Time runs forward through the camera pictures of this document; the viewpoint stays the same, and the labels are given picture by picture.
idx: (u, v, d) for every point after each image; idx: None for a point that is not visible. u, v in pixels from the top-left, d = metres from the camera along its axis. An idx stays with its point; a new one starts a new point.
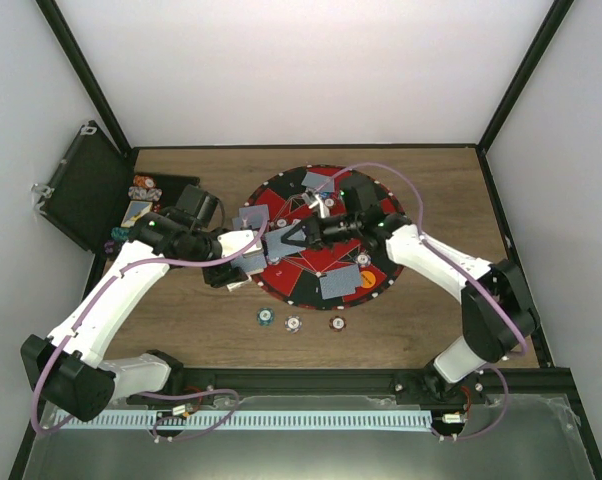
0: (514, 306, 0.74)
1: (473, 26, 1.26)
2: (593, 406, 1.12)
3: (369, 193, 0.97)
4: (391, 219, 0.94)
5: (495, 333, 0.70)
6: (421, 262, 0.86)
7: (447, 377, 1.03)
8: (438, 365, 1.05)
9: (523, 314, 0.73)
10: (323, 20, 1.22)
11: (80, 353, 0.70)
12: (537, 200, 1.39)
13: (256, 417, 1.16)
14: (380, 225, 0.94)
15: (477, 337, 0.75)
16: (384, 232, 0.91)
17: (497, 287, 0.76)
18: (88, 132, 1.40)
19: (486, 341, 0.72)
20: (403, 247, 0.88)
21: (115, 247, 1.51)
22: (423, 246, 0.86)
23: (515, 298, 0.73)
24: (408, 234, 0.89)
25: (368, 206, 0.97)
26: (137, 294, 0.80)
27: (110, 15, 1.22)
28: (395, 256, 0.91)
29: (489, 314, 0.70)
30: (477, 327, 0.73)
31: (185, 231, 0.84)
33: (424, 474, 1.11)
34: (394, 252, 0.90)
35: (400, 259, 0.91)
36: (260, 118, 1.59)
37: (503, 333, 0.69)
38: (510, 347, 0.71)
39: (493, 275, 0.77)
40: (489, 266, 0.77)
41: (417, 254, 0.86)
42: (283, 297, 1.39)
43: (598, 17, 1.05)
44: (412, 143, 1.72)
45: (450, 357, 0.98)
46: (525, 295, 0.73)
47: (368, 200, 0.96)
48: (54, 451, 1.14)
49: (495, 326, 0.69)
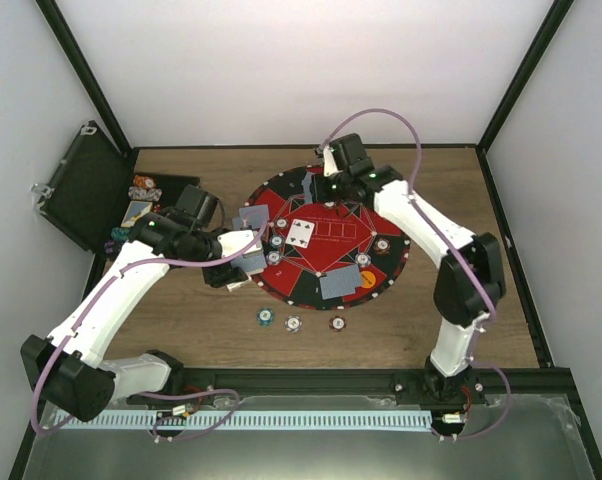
0: (485, 278, 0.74)
1: (473, 27, 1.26)
2: (593, 406, 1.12)
3: (357, 149, 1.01)
4: (381, 170, 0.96)
5: (467, 298, 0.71)
6: (406, 221, 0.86)
7: (443, 369, 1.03)
8: (435, 359, 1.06)
9: (492, 286, 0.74)
10: (323, 21, 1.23)
11: (81, 353, 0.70)
12: (537, 199, 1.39)
13: (256, 417, 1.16)
14: (371, 178, 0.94)
15: (447, 301, 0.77)
16: (373, 184, 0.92)
17: (474, 257, 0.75)
18: (88, 132, 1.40)
19: (457, 306, 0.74)
20: (392, 203, 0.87)
21: (115, 247, 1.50)
22: (411, 205, 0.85)
23: (488, 270, 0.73)
24: (400, 193, 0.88)
25: (355, 158, 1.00)
26: (137, 294, 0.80)
27: (111, 15, 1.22)
28: (382, 210, 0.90)
29: (464, 281, 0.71)
30: (449, 293, 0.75)
31: (185, 231, 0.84)
33: (423, 474, 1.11)
34: (382, 207, 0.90)
35: (387, 214, 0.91)
36: (260, 118, 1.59)
37: (473, 299, 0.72)
38: (477, 312, 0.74)
39: (473, 246, 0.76)
40: (472, 237, 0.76)
41: (404, 213, 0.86)
42: (283, 297, 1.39)
43: (598, 17, 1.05)
44: (412, 143, 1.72)
45: (441, 347, 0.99)
46: (500, 269, 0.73)
47: (356, 154, 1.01)
48: (54, 450, 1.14)
49: (467, 292, 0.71)
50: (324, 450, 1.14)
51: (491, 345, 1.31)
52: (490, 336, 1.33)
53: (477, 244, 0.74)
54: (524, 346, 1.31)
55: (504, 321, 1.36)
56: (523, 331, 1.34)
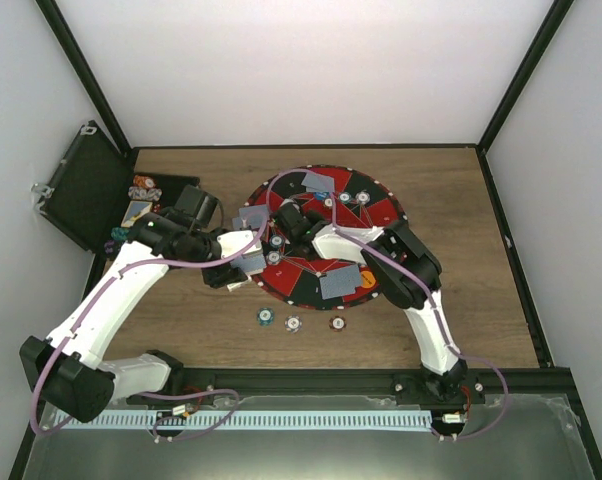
0: (414, 258, 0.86)
1: (473, 26, 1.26)
2: (593, 406, 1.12)
3: (294, 213, 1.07)
4: (318, 226, 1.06)
5: (400, 282, 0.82)
6: (339, 247, 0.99)
7: (436, 368, 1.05)
8: (426, 362, 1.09)
9: (422, 261, 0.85)
10: (322, 21, 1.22)
11: (80, 354, 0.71)
12: (537, 199, 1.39)
13: (256, 417, 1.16)
14: (308, 236, 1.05)
15: (390, 295, 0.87)
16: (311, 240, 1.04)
17: (396, 244, 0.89)
18: (88, 132, 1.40)
19: (397, 294, 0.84)
20: (322, 239, 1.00)
21: (116, 247, 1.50)
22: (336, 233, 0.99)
23: (409, 249, 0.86)
24: (325, 228, 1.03)
25: (296, 222, 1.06)
26: (136, 295, 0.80)
27: (110, 15, 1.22)
28: (321, 250, 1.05)
29: (389, 268, 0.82)
30: (386, 285, 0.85)
31: (185, 232, 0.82)
33: (423, 474, 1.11)
34: (320, 248, 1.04)
35: (326, 251, 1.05)
36: (259, 118, 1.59)
37: (407, 280, 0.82)
38: (419, 291, 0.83)
39: (388, 236, 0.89)
40: (382, 229, 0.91)
41: (335, 243, 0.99)
42: (283, 297, 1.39)
43: (598, 17, 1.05)
44: (412, 142, 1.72)
45: (423, 346, 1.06)
46: (417, 244, 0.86)
47: (295, 218, 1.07)
48: (55, 450, 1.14)
49: (396, 277, 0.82)
50: (324, 450, 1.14)
51: (491, 345, 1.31)
52: (490, 336, 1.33)
53: (390, 233, 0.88)
54: (525, 346, 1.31)
55: (504, 321, 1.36)
56: (524, 331, 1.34)
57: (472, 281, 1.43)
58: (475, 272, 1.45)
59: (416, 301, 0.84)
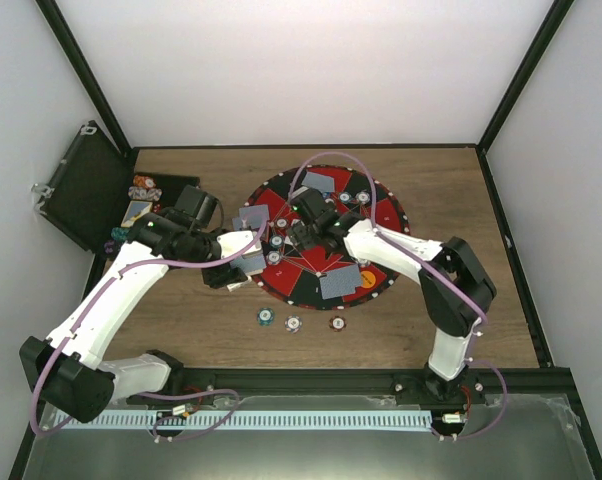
0: (470, 282, 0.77)
1: (473, 26, 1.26)
2: (593, 407, 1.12)
3: (318, 201, 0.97)
4: (347, 218, 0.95)
5: (457, 308, 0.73)
6: (380, 254, 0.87)
7: (445, 372, 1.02)
8: (433, 365, 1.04)
9: (480, 287, 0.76)
10: (322, 21, 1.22)
11: (79, 355, 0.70)
12: (537, 199, 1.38)
13: (256, 417, 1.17)
14: (337, 226, 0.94)
15: (440, 317, 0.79)
16: (340, 231, 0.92)
17: (452, 264, 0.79)
18: (88, 132, 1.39)
19: (450, 318, 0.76)
20: (360, 241, 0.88)
21: (115, 247, 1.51)
22: (381, 238, 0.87)
23: (469, 272, 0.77)
24: (364, 229, 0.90)
25: (320, 210, 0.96)
26: (136, 295, 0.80)
27: (110, 15, 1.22)
28: (355, 252, 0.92)
29: (447, 293, 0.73)
30: (440, 308, 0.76)
31: (185, 232, 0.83)
33: (423, 474, 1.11)
34: (353, 249, 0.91)
35: (360, 254, 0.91)
36: (259, 118, 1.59)
37: (464, 307, 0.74)
38: (472, 319, 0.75)
39: (446, 254, 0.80)
40: (441, 246, 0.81)
41: (377, 248, 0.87)
42: (283, 297, 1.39)
43: (599, 16, 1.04)
44: (412, 142, 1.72)
45: (438, 353, 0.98)
46: (478, 268, 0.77)
47: (318, 206, 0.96)
48: (55, 451, 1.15)
49: (456, 303, 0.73)
50: (323, 450, 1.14)
51: (491, 345, 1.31)
52: (490, 336, 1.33)
53: (449, 250, 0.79)
54: (525, 346, 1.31)
55: (504, 321, 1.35)
56: (524, 331, 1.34)
57: None
58: None
59: (468, 330, 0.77)
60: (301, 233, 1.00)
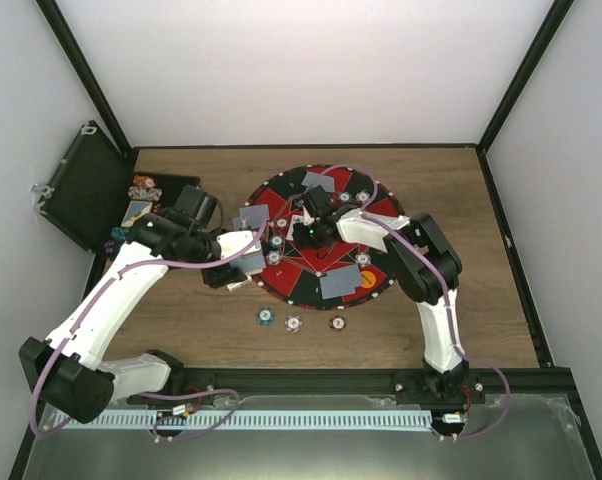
0: (435, 253, 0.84)
1: (474, 26, 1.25)
2: (593, 407, 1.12)
3: (321, 195, 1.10)
4: (344, 210, 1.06)
5: (418, 273, 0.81)
6: (361, 231, 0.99)
7: (438, 366, 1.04)
8: (428, 357, 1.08)
9: (443, 257, 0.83)
10: (323, 20, 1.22)
11: (79, 356, 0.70)
12: (537, 199, 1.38)
13: (256, 417, 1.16)
14: (333, 215, 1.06)
15: (406, 286, 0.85)
16: (336, 219, 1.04)
17: (421, 238, 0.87)
18: (88, 132, 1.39)
19: (413, 284, 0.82)
20: (347, 222, 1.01)
21: (115, 247, 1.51)
22: (362, 218, 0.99)
23: (431, 243, 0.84)
24: (352, 213, 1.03)
25: (322, 204, 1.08)
26: (136, 296, 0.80)
27: (111, 15, 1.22)
28: (345, 234, 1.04)
29: (408, 257, 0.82)
30: (403, 274, 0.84)
31: (184, 232, 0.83)
33: (423, 474, 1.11)
34: (342, 230, 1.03)
35: (348, 235, 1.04)
36: (260, 118, 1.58)
37: (424, 270, 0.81)
38: (434, 284, 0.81)
39: (414, 229, 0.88)
40: (409, 220, 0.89)
41: (357, 225, 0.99)
42: (283, 297, 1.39)
43: (599, 17, 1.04)
44: (412, 142, 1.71)
45: (429, 341, 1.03)
46: (441, 240, 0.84)
47: (321, 201, 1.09)
48: (55, 451, 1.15)
49: (416, 267, 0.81)
50: (324, 450, 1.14)
51: (492, 345, 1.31)
52: (490, 336, 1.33)
53: (416, 225, 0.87)
54: (525, 346, 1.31)
55: (504, 321, 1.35)
56: (524, 331, 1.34)
57: (472, 281, 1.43)
58: (475, 272, 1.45)
59: (430, 296, 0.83)
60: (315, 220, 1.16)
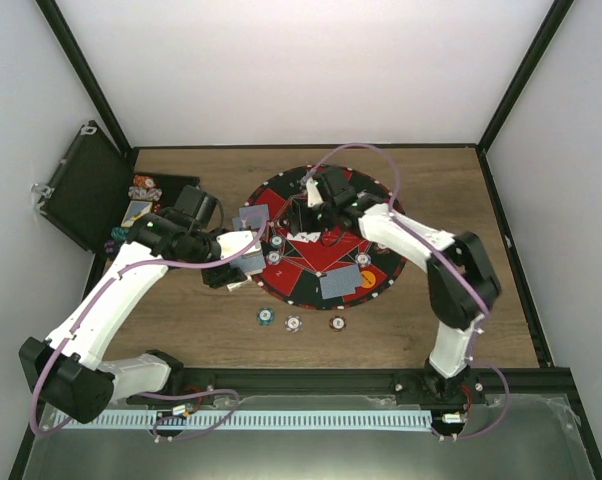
0: (476, 277, 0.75)
1: (474, 26, 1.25)
2: (593, 407, 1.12)
3: (340, 181, 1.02)
4: (365, 202, 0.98)
5: (459, 299, 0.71)
6: (389, 237, 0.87)
7: (444, 369, 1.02)
8: (434, 361, 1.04)
9: (486, 283, 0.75)
10: (322, 20, 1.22)
11: (79, 356, 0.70)
12: (537, 199, 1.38)
13: (256, 417, 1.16)
14: (354, 207, 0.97)
15: (442, 308, 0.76)
16: (358, 213, 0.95)
17: (461, 258, 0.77)
18: (87, 132, 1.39)
19: (451, 309, 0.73)
20: (374, 225, 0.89)
21: (115, 246, 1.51)
22: (392, 222, 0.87)
23: (477, 268, 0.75)
24: (380, 212, 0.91)
25: (339, 191, 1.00)
26: (136, 295, 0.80)
27: (111, 15, 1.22)
28: (367, 233, 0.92)
29: (451, 282, 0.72)
30: (441, 298, 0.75)
31: (184, 233, 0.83)
33: (423, 474, 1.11)
34: (366, 230, 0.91)
35: (372, 236, 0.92)
36: (260, 118, 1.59)
37: (466, 300, 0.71)
38: (474, 315, 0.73)
39: (456, 247, 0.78)
40: (453, 237, 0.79)
41: (386, 230, 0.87)
42: (283, 297, 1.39)
43: (599, 17, 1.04)
44: (412, 142, 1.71)
45: (439, 349, 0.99)
46: (486, 265, 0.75)
47: (340, 187, 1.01)
48: (55, 451, 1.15)
49: (458, 293, 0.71)
50: (323, 450, 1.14)
51: (491, 345, 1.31)
52: (490, 336, 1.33)
53: (460, 244, 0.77)
54: (525, 346, 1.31)
55: (504, 321, 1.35)
56: (524, 331, 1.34)
57: None
58: None
59: (468, 324, 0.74)
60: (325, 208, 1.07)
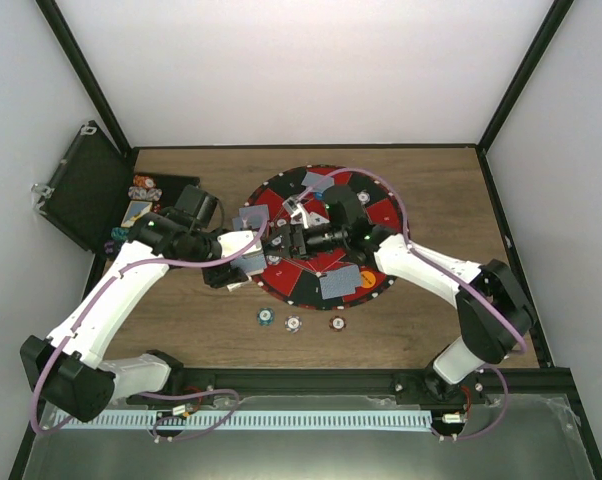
0: (508, 305, 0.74)
1: (473, 26, 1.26)
2: (593, 407, 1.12)
3: (354, 207, 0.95)
4: (378, 233, 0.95)
5: (495, 335, 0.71)
6: (412, 270, 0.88)
7: (447, 375, 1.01)
8: (438, 366, 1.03)
9: (520, 313, 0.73)
10: (321, 20, 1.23)
11: (80, 354, 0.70)
12: (537, 200, 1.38)
13: (256, 417, 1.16)
14: (367, 239, 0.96)
15: (475, 344, 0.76)
16: (371, 245, 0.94)
17: (490, 288, 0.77)
18: (87, 132, 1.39)
19: (486, 345, 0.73)
20: (392, 259, 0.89)
21: (115, 247, 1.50)
22: (412, 254, 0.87)
23: (509, 296, 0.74)
24: (396, 243, 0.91)
25: (354, 219, 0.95)
26: (137, 294, 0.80)
27: (110, 15, 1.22)
28: (384, 266, 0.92)
29: (485, 316, 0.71)
30: (473, 332, 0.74)
31: (185, 232, 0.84)
33: (424, 474, 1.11)
34: (383, 264, 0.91)
35: (390, 269, 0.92)
36: (259, 118, 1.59)
37: (503, 334, 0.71)
38: (510, 347, 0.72)
39: (484, 277, 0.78)
40: (479, 268, 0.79)
41: (408, 263, 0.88)
42: (283, 297, 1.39)
43: (598, 18, 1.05)
44: (412, 143, 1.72)
45: (448, 358, 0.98)
46: (519, 293, 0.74)
47: (354, 215, 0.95)
48: (54, 451, 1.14)
49: (494, 328, 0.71)
50: (324, 450, 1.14)
51: None
52: None
53: (487, 273, 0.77)
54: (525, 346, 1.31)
55: None
56: None
57: None
58: None
59: (503, 358, 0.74)
60: (330, 230, 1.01)
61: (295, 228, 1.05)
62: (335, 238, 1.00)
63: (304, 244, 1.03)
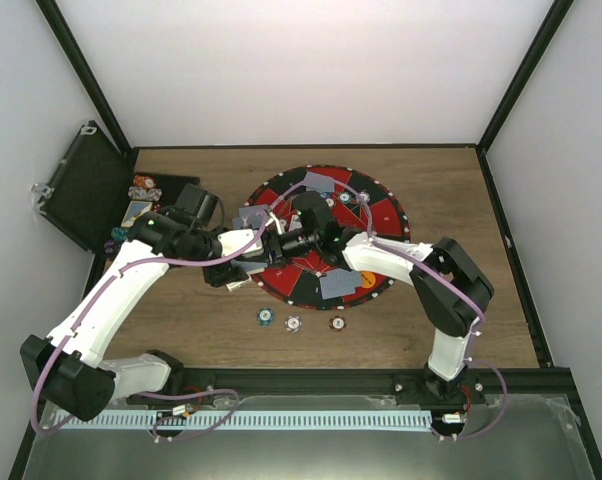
0: (465, 280, 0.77)
1: (473, 26, 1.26)
2: (593, 407, 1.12)
3: (326, 211, 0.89)
4: (347, 233, 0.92)
5: (453, 307, 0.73)
6: (376, 261, 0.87)
7: (444, 372, 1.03)
8: (434, 366, 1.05)
9: (477, 287, 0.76)
10: (322, 21, 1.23)
11: (80, 353, 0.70)
12: (537, 200, 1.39)
13: (256, 417, 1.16)
14: (338, 241, 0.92)
15: (438, 319, 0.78)
16: (340, 246, 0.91)
17: (446, 265, 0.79)
18: (88, 132, 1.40)
19: (448, 319, 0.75)
20: (356, 253, 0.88)
21: (115, 246, 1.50)
22: (373, 245, 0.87)
23: (462, 270, 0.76)
24: (360, 239, 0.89)
25: (326, 222, 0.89)
26: (136, 293, 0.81)
27: (110, 15, 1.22)
28: (353, 263, 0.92)
29: (440, 289, 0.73)
30: (432, 307, 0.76)
31: (185, 230, 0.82)
33: (424, 474, 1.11)
34: (351, 259, 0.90)
35: (358, 264, 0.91)
36: (260, 118, 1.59)
37: (460, 306, 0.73)
38: (470, 318, 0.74)
39: (438, 255, 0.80)
40: (432, 247, 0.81)
41: (370, 255, 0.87)
42: (283, 297, 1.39)
43: (598, 18, 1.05)
44: (412, 143, 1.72)
45: (439, 353, 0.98)
46: (470, 266, 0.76)
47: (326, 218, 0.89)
48: (53, 451, 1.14)
49: (450, 300, 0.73)
50: (324, 450, 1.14)
51: (491, 345, 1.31)
52: (490, 337, 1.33)
53: (440, 251, 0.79)
54: (525, 346, 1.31)
55: (503, 321, 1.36)
56: (523, 331, 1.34)
57: None
58: None
59: (466, 330, 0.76)
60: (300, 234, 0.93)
61: (270, 235, 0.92)
62: (306, 243, 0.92)
63: (279, 250, 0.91)
